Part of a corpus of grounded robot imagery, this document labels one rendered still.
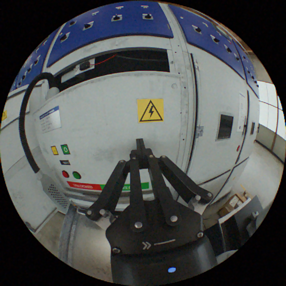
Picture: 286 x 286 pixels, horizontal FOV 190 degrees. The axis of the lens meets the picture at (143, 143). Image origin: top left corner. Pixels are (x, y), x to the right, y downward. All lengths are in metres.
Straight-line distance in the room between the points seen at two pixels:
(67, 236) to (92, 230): 0.17
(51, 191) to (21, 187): 0.34
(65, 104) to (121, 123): 0.16
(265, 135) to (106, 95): 7.96
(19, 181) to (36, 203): 0.17
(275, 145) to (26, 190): 8.53
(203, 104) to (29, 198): 1.02
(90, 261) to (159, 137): 0.61
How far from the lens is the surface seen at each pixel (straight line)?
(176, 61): 0.42
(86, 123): 0.22
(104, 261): 0.52
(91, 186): 0.35
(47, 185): 0.38
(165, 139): 0.22
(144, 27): 0.49
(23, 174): 0.64
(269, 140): 7.90
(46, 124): 0.34
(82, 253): 0.58
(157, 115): 0.20
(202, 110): 0.42
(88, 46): 0.49
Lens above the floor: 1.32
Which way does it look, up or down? 24 degrees down
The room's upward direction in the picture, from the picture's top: 3 degrees counter-clockwise
